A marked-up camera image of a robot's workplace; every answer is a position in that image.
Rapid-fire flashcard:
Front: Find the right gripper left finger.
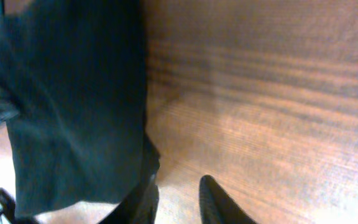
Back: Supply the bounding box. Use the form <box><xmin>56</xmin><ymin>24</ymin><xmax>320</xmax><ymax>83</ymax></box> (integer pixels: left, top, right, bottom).
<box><xmin>99</xmin><ymin>135</ymin><xmax>160</xmax><ymax>224</ymax></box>

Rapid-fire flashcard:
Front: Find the black t-shirt with logo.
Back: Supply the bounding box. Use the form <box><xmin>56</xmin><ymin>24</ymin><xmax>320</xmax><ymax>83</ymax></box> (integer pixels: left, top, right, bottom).
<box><xmin>0</xmin><ymin>0</ymin><xmax>159</xmax><ymax>218</ymax></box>

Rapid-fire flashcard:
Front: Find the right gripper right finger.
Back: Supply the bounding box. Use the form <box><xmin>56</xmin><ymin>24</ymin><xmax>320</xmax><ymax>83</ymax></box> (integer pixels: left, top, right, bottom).
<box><xmin>199</xmin><ymin>175</ymin><xmax>257</xmax><ymax>224</ymax></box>

